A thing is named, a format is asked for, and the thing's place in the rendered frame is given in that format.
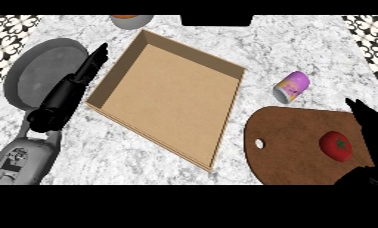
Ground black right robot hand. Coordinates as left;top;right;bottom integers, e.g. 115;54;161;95
334;97;378;186

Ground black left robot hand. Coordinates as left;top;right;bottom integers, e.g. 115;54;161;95
25;42;111;133

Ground red tomato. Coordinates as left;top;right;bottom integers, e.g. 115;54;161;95
317;130;354;163

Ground brown wooden cutting board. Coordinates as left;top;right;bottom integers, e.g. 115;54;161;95
244;105;375;186

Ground cardboard box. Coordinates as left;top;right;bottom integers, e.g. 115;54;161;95
86;28;247;172

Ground grey frying pan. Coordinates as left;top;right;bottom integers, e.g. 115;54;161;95
1;37;90;139

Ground purple and orange can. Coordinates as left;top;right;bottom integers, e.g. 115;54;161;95
273;70;312;104

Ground grey bowl with orange contents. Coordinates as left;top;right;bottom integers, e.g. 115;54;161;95
108;15;155;31

